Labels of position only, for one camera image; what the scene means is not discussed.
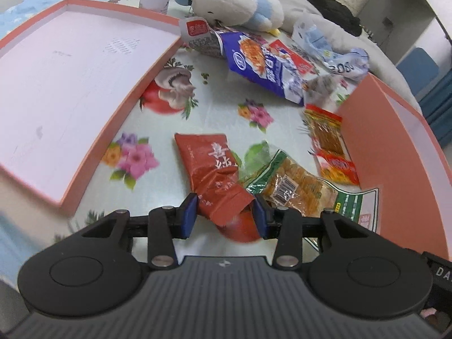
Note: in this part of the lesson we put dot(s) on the white cabinet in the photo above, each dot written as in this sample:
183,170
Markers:
395,3

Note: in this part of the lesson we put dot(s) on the blue chair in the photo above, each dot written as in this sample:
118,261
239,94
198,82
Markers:
418,67

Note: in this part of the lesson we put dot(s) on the crumpled clear plastic wrapper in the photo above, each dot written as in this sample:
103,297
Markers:
339,60

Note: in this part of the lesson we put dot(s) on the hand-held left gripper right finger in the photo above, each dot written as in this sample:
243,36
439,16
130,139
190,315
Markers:
260,219

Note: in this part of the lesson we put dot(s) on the white and blue plush toy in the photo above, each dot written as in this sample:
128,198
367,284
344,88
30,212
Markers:
226,3

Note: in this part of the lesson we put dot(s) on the green-edged cracker packet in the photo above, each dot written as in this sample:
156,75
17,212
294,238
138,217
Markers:
300,183

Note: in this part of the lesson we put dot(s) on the floral tablecloth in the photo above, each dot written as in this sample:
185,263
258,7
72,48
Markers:
219,120

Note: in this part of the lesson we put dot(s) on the dark blue ribbed panel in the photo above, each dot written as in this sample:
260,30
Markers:
439,109

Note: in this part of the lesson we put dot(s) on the grey blanket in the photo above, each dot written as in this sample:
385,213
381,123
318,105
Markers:
303,10

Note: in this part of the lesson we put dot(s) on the black clothing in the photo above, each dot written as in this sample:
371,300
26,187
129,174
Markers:
335,10

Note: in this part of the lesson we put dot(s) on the small red-label snack packet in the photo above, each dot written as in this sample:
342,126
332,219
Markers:
197,30

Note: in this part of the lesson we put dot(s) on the blue and white snack packet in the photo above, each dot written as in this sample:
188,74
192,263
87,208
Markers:
254,63

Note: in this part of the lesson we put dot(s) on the orange spicy strip packet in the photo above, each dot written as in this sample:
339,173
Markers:
326,137

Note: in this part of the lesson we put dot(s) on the deep orange box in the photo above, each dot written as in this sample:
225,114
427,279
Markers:
381,141

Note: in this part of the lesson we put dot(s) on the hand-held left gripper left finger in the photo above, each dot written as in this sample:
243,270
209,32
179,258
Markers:
189,216

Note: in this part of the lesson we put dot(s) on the shallow pink box lid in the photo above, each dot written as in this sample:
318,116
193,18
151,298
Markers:
70,77

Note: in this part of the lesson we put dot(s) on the red and white snack packet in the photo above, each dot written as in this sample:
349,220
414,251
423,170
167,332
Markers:
293,58

